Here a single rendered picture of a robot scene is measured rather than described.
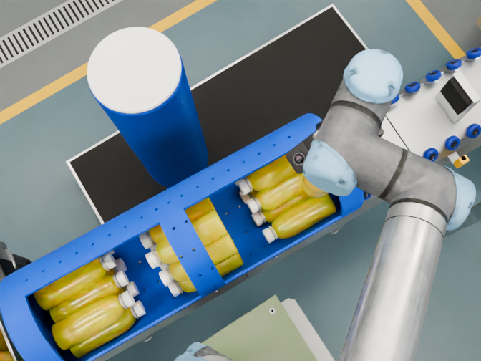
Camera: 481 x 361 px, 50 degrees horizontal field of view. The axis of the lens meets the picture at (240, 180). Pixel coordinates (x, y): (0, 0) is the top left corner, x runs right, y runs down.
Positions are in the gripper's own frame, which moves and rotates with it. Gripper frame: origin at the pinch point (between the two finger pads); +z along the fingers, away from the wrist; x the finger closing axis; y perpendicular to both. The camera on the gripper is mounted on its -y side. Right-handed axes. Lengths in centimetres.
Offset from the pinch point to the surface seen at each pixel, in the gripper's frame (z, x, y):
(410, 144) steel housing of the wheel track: 50, 2, 38
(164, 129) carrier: 56, 46, -23
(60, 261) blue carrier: 23, 14, -60
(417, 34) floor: 142, 63, 116
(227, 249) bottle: 30.5, -1.4, -25.0
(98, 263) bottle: 30, 11, -54
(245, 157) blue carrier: 23.1, 15.0, -10.5
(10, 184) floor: 143, 95, -99
